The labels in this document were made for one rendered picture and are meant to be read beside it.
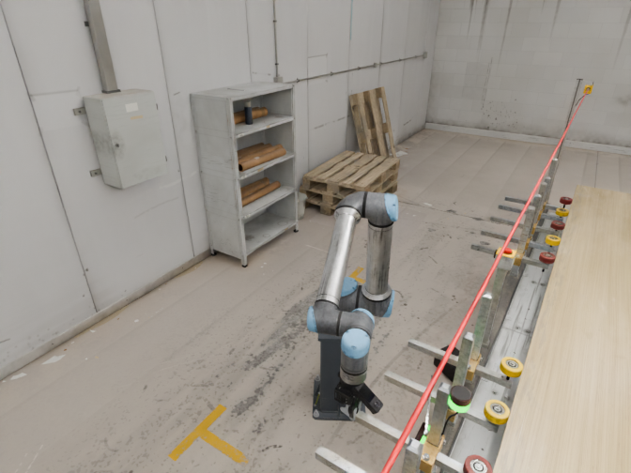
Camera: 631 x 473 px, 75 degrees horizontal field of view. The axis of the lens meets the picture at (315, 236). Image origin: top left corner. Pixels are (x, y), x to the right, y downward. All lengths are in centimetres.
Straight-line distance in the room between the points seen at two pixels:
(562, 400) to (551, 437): 19
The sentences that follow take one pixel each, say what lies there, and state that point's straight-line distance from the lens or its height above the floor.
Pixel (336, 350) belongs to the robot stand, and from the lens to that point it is 232.
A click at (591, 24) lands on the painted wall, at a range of 882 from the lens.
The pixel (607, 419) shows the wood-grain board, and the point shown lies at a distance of 181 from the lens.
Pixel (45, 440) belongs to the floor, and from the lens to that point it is 300.
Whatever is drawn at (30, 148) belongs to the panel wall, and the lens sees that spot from 310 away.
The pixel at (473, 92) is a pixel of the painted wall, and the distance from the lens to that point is 911.
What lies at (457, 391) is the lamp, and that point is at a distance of 137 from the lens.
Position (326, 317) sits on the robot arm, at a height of 118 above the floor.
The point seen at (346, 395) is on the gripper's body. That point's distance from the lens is 151.
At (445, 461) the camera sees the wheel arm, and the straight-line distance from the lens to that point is 154.
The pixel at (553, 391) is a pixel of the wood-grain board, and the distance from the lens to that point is 182.
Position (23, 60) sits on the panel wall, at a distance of 307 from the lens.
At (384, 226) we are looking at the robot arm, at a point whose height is 131.
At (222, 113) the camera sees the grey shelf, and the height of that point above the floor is 143.
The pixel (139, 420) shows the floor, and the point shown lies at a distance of 286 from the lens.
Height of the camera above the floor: 210
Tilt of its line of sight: 28 degrees down
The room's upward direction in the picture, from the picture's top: straight up
